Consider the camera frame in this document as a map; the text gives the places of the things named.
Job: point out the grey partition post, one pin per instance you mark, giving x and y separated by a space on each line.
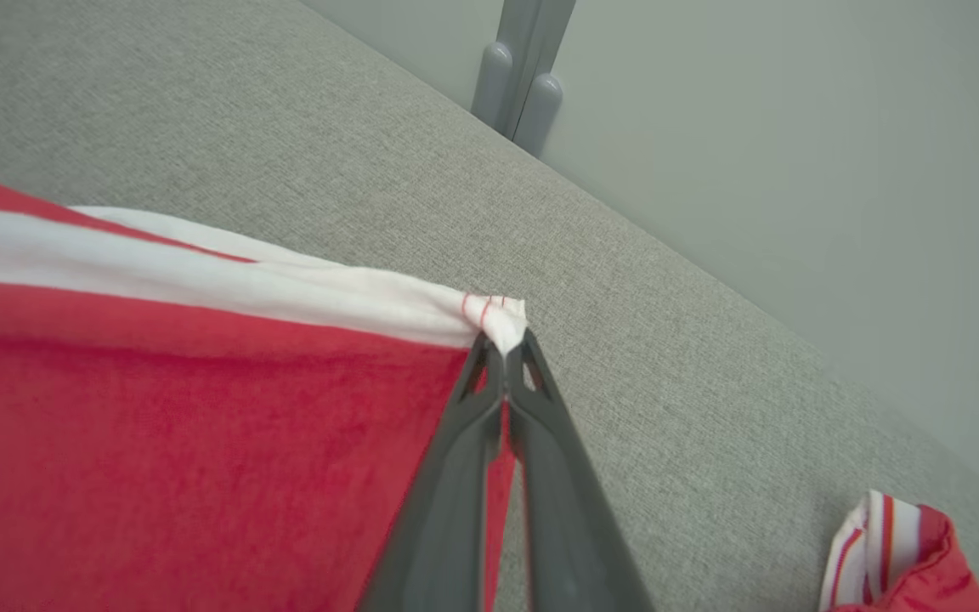
532 51

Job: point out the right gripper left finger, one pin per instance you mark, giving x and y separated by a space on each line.
447 510

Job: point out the red shorts with white stripe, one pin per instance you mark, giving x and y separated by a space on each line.
158 425

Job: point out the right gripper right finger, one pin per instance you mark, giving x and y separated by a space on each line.
570 527

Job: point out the red shirt with white sleeves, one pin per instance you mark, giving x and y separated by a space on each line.
923 569

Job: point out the grey fabric sofa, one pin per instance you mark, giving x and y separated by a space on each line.
285 110

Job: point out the grey rounded post foot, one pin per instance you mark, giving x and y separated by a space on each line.
491 85
538 115

